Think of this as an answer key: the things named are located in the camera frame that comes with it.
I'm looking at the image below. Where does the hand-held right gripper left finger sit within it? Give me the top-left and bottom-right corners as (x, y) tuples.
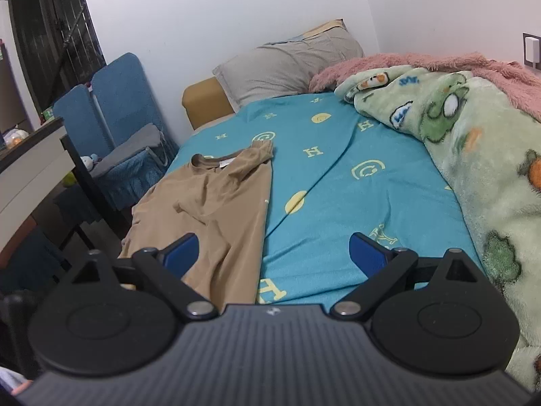
(72, 233), (218, 320)

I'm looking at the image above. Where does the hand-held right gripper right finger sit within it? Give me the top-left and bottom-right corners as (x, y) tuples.
(330, 232), (476, 319)

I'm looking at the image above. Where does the tan printed t-shirt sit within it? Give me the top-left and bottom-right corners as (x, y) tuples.
(118, 140), (276, 305)

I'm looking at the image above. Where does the teal printed bed sheet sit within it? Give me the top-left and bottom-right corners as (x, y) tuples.
(163, 91), (485, 305)

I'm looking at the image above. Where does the grey seat cushion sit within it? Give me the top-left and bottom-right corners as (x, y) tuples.
(91, 123), (166, 175)

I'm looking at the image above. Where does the white plush toy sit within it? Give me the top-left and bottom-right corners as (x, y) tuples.
(79, 153), (101, 173)

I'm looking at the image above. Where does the green cartoon fleece blanket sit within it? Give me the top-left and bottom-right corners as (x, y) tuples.
(334, 65), (541, 394)

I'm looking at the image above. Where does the mustard bed headboard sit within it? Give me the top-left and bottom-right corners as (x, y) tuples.
(182, 77), (236, 131)

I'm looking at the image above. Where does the white table with dark legs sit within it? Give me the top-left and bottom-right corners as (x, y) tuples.
(0, 118), (128, 255)

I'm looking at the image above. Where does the blue covered chair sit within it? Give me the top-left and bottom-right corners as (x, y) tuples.
(53, 85), (116, 226)
(91, 53), (180, 210)

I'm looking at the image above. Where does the grey pillow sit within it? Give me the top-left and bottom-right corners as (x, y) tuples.
(212, 27), (365, 110)

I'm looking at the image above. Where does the pink fluffy blanket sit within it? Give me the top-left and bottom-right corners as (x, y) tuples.
(308, 52), (541, 124)

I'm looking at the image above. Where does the yellow pillow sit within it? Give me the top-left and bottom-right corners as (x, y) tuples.
(270, 19), (349, 45)

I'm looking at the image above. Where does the dark window grille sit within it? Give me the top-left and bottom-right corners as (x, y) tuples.
(8, 0), (106, 118)

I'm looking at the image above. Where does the white wall socket adapter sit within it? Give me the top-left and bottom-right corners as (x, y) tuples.
(522, 31), (541, 71)

